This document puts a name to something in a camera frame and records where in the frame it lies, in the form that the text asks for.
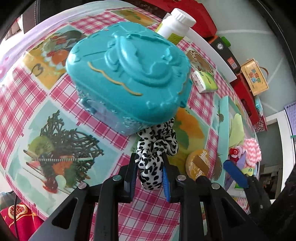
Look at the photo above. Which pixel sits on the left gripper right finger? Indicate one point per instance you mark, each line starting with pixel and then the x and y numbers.
pixel 182 190

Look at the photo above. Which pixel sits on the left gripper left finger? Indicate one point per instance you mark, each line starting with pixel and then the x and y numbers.
pixel 117 189

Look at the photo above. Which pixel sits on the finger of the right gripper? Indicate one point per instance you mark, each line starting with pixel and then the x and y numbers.
pixel 254 191

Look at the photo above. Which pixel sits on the green tissue pack with barcode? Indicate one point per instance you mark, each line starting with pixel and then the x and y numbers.
pixel 241 178

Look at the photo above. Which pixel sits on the yellow round soap pack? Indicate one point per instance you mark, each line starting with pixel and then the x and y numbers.
pixel 197 164

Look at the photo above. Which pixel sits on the purple tissue pack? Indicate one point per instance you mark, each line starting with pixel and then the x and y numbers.
pixel 232 169

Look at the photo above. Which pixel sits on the leopard print scrunchie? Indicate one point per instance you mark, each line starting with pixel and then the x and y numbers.
pixel 152 144

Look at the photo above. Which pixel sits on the green tissue pack with logo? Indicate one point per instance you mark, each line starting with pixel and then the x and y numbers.
pixel 204 81

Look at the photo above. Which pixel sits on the pink white striped towel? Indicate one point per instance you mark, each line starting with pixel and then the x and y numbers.
pixel 252 152

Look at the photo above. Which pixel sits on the teal rimmed white tray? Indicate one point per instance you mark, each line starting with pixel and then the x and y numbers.
pixel 227 110

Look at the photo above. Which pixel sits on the white shelf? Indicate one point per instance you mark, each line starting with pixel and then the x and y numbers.
pixel 287 145

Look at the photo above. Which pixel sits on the red pink flower hair clip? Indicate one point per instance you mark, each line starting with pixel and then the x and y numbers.
pixel 235 153

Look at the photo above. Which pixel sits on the green cloth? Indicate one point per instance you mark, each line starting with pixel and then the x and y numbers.
pixel 236 131

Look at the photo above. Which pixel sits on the red patterned box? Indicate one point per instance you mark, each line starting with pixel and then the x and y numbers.
pixel 261 125

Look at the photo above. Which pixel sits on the blue wet wipes pack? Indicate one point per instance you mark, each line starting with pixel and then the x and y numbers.
pixel 258 105

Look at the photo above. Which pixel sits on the red embroidered cloth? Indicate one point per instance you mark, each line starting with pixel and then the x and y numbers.
pixel 25 224

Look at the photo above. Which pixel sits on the teal plastic box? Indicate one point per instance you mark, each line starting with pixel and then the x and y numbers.
pixel 130 77

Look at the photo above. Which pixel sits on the yellow gift bag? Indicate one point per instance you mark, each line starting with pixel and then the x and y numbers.
pixel 254 76

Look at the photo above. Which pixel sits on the black box with QR code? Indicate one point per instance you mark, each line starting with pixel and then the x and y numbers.
pixel 226 54

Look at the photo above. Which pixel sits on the white pill bottle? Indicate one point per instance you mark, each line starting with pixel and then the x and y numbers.
pixel 176 25

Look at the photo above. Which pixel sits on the open red gift box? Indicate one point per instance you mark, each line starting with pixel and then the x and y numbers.
pixel 195 14

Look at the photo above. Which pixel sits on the red gift box with handle slot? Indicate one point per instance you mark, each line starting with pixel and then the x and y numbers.
pixel 243 91

